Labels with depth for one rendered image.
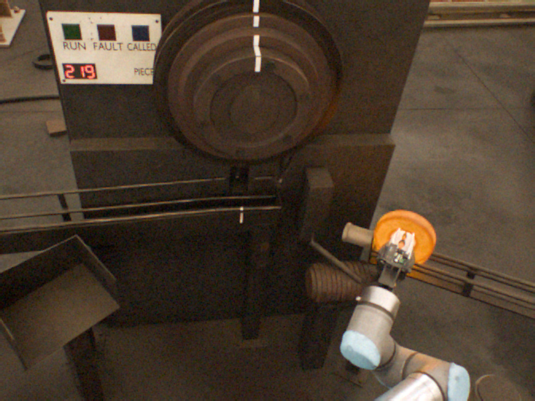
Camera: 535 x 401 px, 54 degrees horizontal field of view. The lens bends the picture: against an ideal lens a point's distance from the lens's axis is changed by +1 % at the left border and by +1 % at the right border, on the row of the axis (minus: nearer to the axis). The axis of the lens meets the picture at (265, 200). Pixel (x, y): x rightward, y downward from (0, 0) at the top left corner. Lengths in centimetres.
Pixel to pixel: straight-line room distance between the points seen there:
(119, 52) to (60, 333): 73
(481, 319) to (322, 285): 97
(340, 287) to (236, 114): 70
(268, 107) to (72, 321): 75
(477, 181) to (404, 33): 174
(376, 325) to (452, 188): 189
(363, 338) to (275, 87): 60
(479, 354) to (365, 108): 118
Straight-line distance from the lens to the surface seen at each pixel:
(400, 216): 135
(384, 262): 130
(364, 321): 121
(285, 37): 121
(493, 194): 308
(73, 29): 138
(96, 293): 150
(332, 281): 165
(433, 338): 229
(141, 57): 140
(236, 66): 116
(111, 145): 153
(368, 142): 162
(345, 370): 209
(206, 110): 122
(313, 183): 153
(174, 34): 122
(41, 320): 150
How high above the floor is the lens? 178
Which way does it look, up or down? 43 degrees down
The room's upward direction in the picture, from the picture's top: 6 degrees clockwise
